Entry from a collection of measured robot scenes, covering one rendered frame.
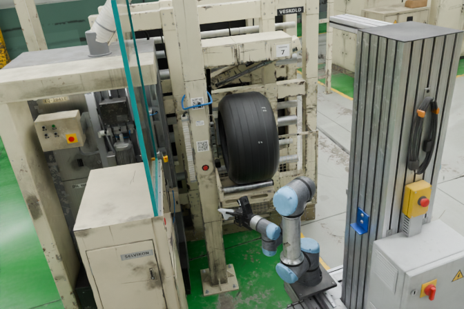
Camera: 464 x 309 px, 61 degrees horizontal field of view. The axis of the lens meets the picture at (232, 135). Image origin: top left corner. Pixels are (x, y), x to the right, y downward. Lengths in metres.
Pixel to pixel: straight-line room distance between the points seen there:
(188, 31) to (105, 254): 1.23
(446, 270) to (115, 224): 1.36
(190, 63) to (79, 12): 9.23
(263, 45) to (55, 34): 9.29
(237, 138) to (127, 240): 0.85
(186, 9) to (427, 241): 1.61
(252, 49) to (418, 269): 1.63
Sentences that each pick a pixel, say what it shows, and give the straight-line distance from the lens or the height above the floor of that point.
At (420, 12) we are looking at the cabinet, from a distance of 7.10.
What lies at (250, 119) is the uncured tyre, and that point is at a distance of 2.33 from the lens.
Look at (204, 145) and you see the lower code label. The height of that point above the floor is 1.22.
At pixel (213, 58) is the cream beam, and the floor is 1.71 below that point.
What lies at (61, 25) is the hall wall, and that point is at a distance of 11.48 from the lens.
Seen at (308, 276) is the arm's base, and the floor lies 0.78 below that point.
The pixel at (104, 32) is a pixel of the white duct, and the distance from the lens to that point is 2.56.
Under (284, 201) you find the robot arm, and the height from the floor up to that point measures 1.33.
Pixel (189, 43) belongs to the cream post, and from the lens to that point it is 2.27.
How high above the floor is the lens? 2.34
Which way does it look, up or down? 26 degrees down
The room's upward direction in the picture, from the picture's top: 5 degrees counter-clockwise
